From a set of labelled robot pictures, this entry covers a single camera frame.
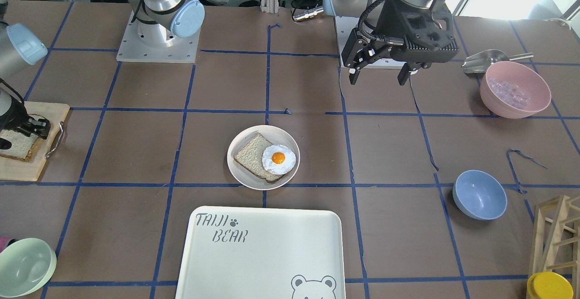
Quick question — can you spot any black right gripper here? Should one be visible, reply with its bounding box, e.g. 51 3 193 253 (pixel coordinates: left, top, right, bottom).
0 100 51 140

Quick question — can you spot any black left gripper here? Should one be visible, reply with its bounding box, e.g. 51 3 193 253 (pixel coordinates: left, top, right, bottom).
340 0 459 86

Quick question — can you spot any bread slice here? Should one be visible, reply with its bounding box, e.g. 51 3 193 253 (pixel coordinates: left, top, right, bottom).
234 133 285 183
0 130 39 162

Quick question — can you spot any round beige plate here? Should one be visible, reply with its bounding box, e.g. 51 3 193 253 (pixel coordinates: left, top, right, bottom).
227 125 300 190

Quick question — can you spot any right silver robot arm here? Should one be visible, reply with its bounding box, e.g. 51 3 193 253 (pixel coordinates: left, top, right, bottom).
0 22 51 140

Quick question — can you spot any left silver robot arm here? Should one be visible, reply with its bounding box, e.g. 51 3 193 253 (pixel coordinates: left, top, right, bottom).
323 0 459 86

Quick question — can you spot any bread slice on plate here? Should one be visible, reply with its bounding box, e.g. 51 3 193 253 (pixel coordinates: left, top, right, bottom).
234 133 285 183

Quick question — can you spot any wooden cutting board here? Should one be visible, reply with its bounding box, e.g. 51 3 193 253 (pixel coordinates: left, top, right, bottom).
0 101 70 182

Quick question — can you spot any metal scoop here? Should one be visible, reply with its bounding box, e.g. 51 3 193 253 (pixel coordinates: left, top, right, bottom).
462 49 534 74

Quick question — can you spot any pink cloth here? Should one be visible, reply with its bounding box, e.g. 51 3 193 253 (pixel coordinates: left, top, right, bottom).
0 237 17 253

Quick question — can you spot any pink bowl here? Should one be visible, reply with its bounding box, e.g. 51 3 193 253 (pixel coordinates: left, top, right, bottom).
480 61 552 119

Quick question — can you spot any fried egg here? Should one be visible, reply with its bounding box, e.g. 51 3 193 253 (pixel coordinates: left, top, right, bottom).
261 145 297 175

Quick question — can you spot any green bowl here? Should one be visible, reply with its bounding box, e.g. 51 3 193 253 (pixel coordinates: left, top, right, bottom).
0 238 57 298

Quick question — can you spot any blue bowl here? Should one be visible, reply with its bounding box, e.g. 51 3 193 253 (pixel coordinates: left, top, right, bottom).
452 170 508 221

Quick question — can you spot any beige bear tray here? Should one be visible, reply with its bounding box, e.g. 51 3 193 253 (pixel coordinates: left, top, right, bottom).
175 206 346 299

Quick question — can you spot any wooden rack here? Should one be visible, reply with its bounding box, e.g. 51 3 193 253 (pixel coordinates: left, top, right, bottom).
529 195 579 287

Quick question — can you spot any yellow lid container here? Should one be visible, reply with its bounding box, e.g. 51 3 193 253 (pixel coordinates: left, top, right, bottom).
526 271 574 299

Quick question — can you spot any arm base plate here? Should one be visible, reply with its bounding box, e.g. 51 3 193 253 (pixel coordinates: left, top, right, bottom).
334 16 408 69
116 13 201 64

